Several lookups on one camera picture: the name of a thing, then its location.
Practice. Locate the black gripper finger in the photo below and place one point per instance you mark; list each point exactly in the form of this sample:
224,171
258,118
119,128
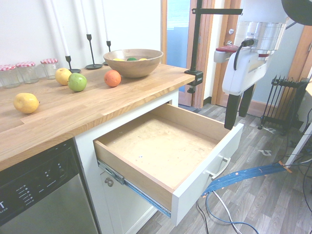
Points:
232,109
246,102

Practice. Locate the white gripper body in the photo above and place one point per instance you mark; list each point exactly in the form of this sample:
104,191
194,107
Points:
237,75

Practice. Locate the white wooden drawer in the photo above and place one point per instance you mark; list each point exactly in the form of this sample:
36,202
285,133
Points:
158,146

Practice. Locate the silver door knob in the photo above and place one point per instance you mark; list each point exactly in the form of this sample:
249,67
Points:
229,43

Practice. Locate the white floor tape marker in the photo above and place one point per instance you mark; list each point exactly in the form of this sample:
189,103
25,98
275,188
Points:
270,130
265,152

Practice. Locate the black oil radiator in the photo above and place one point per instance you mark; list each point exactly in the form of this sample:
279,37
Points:
285,102

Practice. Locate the silver door lock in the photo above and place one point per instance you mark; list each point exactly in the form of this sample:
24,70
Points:
230,31

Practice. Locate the white table leg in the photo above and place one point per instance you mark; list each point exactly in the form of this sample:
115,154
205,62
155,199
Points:
298,146

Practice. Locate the wooden fruit bowl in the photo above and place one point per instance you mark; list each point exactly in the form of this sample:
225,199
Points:
134,68

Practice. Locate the green lime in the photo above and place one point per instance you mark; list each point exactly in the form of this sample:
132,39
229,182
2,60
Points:
131,59

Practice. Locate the orange fruit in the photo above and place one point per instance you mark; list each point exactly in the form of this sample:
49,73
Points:
112,78

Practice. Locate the round metal cabinet knob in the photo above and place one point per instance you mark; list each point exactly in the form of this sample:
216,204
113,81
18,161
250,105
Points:
109,182

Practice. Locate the white taper candle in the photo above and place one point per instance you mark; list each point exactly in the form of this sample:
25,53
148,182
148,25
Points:
105,22
61,29
85,19

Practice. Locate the tall black candle holder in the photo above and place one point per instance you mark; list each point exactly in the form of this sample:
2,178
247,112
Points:
93,66

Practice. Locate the white kitchen cabinet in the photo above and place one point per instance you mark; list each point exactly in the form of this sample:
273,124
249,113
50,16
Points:
85,148

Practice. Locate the green apple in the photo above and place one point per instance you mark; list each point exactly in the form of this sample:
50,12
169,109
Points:
77,82

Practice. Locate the short black candle holder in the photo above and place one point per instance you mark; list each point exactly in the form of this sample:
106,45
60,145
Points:
69,61

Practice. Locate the yellow apple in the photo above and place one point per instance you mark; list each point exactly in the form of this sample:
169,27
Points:
61,76

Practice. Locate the glass jar red checked lid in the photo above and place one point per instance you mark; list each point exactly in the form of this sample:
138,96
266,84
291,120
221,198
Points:
8,76
49,69
26,73

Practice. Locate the stainless black dishwasher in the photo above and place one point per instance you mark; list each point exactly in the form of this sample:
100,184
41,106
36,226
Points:
48,202

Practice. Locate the yellow lemon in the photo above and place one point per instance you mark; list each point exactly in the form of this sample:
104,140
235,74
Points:
25,103

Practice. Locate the black clamp camera stand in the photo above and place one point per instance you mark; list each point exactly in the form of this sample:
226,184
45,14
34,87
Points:
196,36

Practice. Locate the metal drawer slide rail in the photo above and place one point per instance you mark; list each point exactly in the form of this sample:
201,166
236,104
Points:
136,189

